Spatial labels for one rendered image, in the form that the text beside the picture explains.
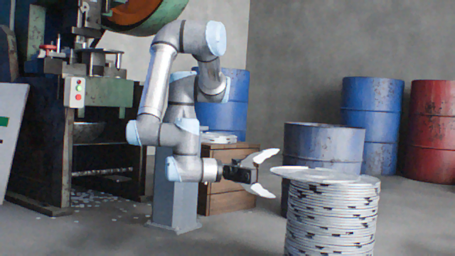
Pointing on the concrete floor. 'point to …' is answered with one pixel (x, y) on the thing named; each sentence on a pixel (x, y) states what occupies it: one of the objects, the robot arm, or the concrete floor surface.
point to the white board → (10, 126)
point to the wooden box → (222, 203)
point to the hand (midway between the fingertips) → (279, 173)
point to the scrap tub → (320, 150)
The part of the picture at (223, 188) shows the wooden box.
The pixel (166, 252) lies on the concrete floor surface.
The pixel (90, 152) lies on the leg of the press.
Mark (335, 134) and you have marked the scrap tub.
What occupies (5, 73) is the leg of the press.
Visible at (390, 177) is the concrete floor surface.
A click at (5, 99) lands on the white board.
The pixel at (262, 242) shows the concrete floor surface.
